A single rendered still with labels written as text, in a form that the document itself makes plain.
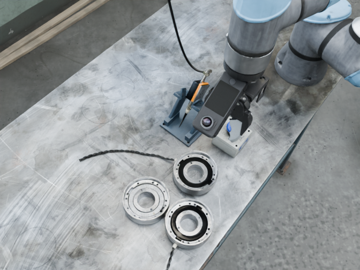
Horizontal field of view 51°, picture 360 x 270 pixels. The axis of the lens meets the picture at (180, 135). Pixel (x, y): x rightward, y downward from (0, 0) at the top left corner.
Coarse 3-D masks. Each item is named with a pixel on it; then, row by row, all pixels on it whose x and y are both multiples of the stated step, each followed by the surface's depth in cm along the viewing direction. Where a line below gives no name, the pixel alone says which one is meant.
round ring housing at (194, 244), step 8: (184, 200) 83; (192, 200) 83; (176, 208) 83; (208, 208) 82; (168, 216) 82; (184, 216) 83; (192, 216) 83; (208, 216) 82; (168, 224) 81; (176, 224) 81; (200, 224) 81; (208, 224) 81; (168, 232) 78; (184, 232) 80; (192, 232) 80; (208, 232) 80; (176, 240) 78; (200, 240) 79; (184, 248) 79; (192, 248) 79
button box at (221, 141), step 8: (224, 128) 93; (248, 128) 93; (216, 136) 92; (224, 136) 92; (248, 136) 92; (216, 144) 94; (224, 144) 92; (232, 144) 91; (240, 144) 91; (232, 152) 92
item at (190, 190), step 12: (180, 156) 88; (192, 156) 90; (204, 156) 90; (192, 168) 90; (204, 168) 88; (216, 168) 87; (180, 180) 86; (192, 180) 87; (192, 192) 85; (204, 192) 86
